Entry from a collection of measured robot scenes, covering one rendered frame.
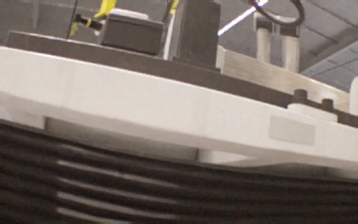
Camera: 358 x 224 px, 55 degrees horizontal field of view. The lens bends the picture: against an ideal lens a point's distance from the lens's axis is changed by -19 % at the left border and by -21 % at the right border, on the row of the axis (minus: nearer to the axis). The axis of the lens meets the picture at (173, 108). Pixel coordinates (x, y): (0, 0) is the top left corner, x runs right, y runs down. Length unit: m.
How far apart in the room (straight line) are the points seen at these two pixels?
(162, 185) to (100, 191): 0.14
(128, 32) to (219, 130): 0.50
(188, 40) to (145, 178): 0.36
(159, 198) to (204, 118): 0.38
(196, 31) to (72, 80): 0.22
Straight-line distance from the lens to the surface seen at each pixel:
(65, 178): 0.87
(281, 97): 0.68
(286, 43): 2.84
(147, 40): 1.01
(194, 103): 0.56
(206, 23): 0.65
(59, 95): 0.52
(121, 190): 0.89
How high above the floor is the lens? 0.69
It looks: 12 degrees up
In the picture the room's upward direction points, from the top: 8 degrees clockwise
